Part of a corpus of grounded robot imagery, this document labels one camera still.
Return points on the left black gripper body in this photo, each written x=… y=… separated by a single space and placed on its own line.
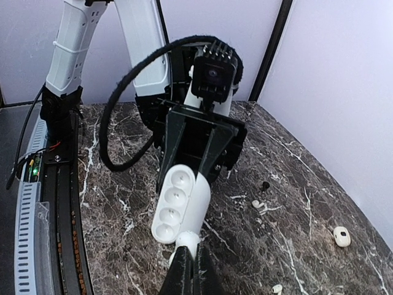
x=205 y=142

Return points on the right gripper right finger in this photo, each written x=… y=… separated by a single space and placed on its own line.
x=205 y=279

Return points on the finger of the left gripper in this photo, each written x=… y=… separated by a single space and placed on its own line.
x=175 y=125
x=220 y=151

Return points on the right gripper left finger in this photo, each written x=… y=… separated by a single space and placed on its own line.
x=178 y=280

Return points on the white earbud charging case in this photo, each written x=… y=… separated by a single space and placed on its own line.
x=182 y=204

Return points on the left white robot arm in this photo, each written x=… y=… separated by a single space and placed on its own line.
x=93 y=46

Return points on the small black eartip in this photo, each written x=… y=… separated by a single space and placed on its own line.
x=265 y=186

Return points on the white earbud pair on table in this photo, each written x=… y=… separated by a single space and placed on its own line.
x=258 y=205

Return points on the green circuit board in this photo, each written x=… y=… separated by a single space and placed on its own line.
x=34 y=166

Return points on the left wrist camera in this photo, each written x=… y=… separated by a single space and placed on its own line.
x=215 y=76

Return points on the black front rail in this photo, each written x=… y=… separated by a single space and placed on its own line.
x=60 y=192

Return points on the right black frame post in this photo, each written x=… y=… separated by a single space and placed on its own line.
x=273 y=43

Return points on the grey slotted cable duct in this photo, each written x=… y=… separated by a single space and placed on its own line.
x=32 y=270

